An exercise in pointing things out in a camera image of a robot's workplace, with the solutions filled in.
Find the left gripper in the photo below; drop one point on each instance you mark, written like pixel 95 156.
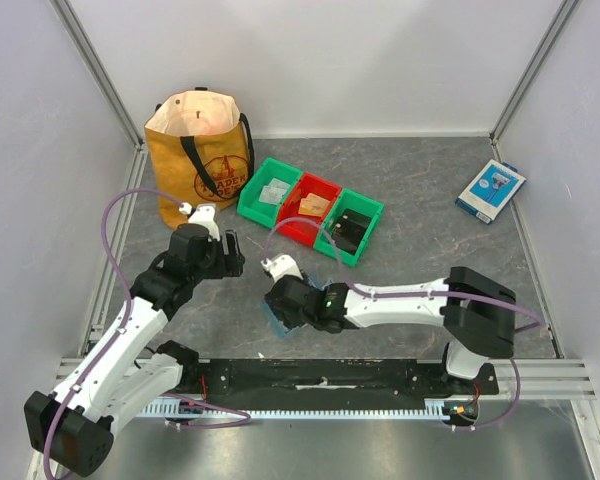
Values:
pixel 229 264

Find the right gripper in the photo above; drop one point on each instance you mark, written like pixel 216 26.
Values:
pixel 281 308

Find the blue leather card holder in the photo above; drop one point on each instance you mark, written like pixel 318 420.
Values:
pixel 285 327

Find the silver credit card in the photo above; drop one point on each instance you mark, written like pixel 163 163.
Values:
pixel 264 198

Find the black VIP credit card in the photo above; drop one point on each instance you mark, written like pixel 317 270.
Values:
pixel 349 230

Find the gold credit card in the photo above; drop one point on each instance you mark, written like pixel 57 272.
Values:
pixel 308 207

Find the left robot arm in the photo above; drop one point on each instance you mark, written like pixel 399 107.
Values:
pixel 75 425

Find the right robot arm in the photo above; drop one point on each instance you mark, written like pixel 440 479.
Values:
pixel 475 310

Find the silver card in bin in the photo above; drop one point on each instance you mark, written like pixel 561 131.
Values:
pixel 277 188

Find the gold card in bin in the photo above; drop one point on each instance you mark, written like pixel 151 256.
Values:
pixel 317 199

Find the left green plastic bin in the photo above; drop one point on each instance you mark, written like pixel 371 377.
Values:
pixel 249 205

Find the green plastic bin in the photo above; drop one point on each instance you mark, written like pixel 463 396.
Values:
pixel 249 205
pixel 349 199

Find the red plastic bin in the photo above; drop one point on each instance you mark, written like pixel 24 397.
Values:
pixel 304 229

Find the right green plastic bin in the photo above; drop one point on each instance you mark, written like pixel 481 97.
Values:
pixel 349 199

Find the brown Trader Joe's paper bag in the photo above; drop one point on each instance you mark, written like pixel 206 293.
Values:
pixel 201 147

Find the blue razor box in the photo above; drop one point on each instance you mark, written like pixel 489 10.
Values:
pixel 490 191

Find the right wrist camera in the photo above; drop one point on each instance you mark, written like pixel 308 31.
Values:
pixel 280 266

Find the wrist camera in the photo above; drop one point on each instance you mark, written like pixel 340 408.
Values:
pixel 203 215
pixel 280 266

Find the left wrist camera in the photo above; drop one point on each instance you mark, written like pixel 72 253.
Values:
pixel 203 215

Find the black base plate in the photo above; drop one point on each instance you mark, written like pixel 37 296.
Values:
pixel 324 384

